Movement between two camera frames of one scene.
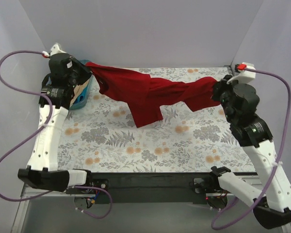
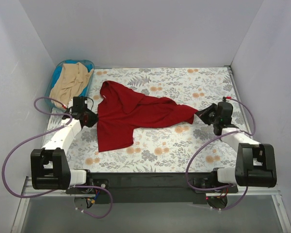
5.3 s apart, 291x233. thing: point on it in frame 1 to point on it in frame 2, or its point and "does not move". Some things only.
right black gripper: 218,89 to 211,115
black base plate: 150,186 does not move
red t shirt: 145,96 to 121,109
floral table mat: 100,137 does not move
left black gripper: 80,70 to 88,118
